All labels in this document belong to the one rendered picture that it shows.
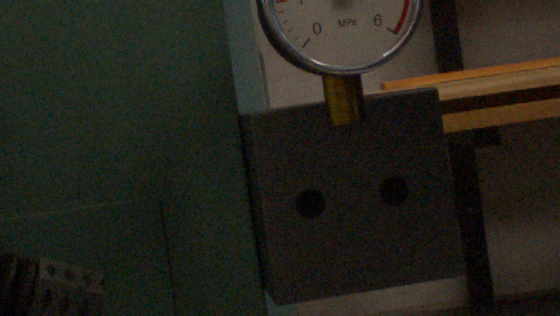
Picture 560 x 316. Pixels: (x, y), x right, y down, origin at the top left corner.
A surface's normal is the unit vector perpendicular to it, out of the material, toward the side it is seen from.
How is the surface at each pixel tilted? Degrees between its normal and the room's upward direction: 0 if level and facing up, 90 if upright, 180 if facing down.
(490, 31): 90
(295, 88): 90
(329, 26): 90
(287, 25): 90
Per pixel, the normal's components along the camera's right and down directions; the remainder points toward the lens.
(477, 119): 0.00, 0.04
